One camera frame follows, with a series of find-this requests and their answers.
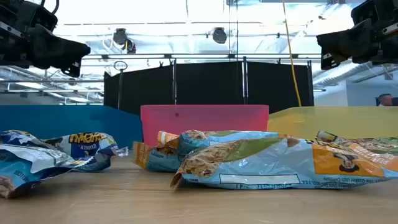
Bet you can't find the yellow hanging cable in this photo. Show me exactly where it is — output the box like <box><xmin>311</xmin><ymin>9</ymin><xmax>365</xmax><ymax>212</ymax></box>
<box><xmin>281</xmin><ymin>0</ymin><xmax>303</xmax><ymax>108</ymax></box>

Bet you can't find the pink plastic bin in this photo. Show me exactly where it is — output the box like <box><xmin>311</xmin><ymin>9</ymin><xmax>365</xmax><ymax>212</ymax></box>
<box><xmin>140</xmin><ymin>104</ymin><xmax>270</xmax><ymax>147</ymax></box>

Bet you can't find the metal stand with ring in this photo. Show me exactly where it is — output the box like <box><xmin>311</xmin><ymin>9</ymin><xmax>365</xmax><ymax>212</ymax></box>
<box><xmin>113</xmin><ymin>60</ymin><xmax>129</xmax><ymax>110</ymax></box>

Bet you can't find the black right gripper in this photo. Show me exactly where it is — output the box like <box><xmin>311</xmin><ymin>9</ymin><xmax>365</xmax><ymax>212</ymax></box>
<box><xmin>316</xmin><ymin>0</ymin><xmax>398</xmax><ymax>71</ymax></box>

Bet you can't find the yellow plastic bin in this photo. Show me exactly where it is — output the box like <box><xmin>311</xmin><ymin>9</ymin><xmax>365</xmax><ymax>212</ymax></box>
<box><xmin>267</xmin><ymin>106</ymin><xmax>398</xmax><ymax>141</ymax></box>

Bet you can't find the blue Chewy granola bar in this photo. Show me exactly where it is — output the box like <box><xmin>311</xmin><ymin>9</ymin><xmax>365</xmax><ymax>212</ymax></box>
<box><xmin>0</xmin><ymin>129</ymin><xmax>77</xmax><ymax>200</ymax></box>
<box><xmin>42</xmin><ymin>131</ymin><xmax>129</xmax><ymax>173</ymax></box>

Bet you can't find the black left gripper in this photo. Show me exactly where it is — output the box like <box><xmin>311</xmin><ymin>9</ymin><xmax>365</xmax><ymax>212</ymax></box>
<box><xmin>0</xmin><ymin>0</ymin><xmax>91</xmax><ymax>78</ymax></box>

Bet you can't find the person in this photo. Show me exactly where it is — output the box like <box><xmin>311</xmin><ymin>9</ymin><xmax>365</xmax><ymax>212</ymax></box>
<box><xmin>377</xmin><ymin>93</ymin><xmax>395</xmax><ymax>108</ymax></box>

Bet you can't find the blue plastic bin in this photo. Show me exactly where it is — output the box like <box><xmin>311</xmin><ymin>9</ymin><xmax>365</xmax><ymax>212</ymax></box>
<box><xmin>0</xmin><ymin>105</ymin><xmax>144</xmax><ymax>149</ymax></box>

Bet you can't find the black partition panel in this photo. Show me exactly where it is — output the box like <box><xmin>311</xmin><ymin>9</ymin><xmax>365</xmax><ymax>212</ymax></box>
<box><xmin>103</xmin><ymin>63</ymin><xmax>175</xmax><ymax>116</ymax></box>
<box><xmin>175</xmin><ymin>61</ymin><xmax>245</xmax><ymax>106</ymax></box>
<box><xmin>246</xmin><ymin>60</ymin><xmax>315</xmax><ymax>114</ymax></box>

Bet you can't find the grey metal rail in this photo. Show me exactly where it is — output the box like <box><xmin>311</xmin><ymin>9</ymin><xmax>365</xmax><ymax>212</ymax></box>
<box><xmin>80</xmin><ymin>53</ymin><xmax>323</xmax><ymax>60</ymax></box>

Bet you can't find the black ceiling lamp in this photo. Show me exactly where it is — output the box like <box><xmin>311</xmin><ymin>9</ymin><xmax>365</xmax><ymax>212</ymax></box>
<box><xmin>112</xmin><ymin>27</ymin><xmax>137</xmax><ymax>55</ymax></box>
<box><xmin>211</xmin><ymin>27</ymin><xmax>228</xmax><ymax>45</ymax></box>

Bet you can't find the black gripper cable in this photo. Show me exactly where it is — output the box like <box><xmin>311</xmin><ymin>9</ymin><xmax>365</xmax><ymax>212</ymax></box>
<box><xmin>39</xmin><ymin>0</ymin><xmax>60</xmax><ymax>16</ymax></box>

